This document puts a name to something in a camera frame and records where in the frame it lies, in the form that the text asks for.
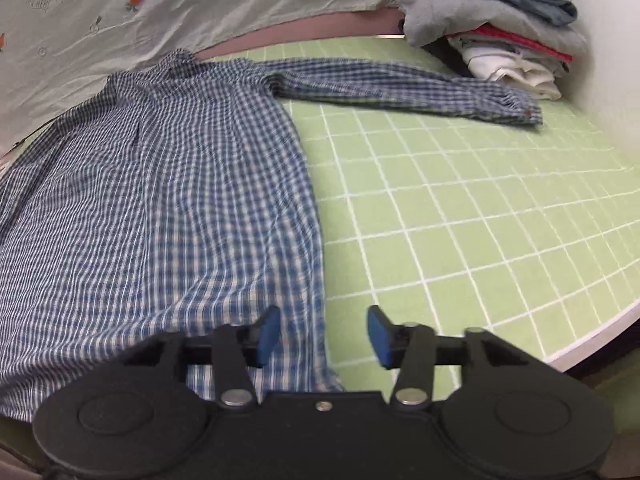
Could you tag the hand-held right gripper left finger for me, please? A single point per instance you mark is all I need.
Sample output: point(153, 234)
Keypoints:
point(268, 335)

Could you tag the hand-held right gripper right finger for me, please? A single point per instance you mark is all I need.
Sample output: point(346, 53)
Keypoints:
point(380, 336)

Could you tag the blue plaid shirt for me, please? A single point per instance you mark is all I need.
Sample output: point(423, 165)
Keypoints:
point(150, 185)

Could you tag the green grid mat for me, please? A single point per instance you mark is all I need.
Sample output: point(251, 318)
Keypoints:
point(450, 220)

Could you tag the white folded garment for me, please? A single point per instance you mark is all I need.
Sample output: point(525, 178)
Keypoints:
point(515, 72)

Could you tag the pink mattress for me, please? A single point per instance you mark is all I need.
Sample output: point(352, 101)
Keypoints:
point(300, 30)

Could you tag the red folded garment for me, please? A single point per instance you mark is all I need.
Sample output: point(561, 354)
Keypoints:
point(520, 42)

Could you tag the grey folded garment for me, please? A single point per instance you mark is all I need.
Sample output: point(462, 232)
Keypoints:
point(450, 10)

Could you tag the white carrot print sheet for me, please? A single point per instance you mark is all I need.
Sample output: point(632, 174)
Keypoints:
point(200, 5)

